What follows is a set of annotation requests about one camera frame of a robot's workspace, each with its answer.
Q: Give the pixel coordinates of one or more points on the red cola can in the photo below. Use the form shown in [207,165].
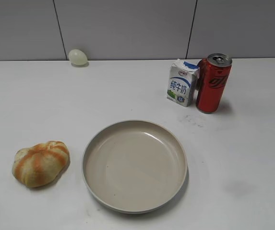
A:
[217,71]

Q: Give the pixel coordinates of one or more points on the beige round plate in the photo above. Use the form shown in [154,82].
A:
[134,167]

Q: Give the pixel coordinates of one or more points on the white blue milk carton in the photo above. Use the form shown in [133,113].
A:
[182,82]

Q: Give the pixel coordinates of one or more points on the dark red fruit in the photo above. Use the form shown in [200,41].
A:
[202,65]

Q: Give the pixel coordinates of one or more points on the pale green egg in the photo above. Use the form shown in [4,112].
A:
[77,57]

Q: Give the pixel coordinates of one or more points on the orange striped bread bun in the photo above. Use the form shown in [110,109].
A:
[39,165]

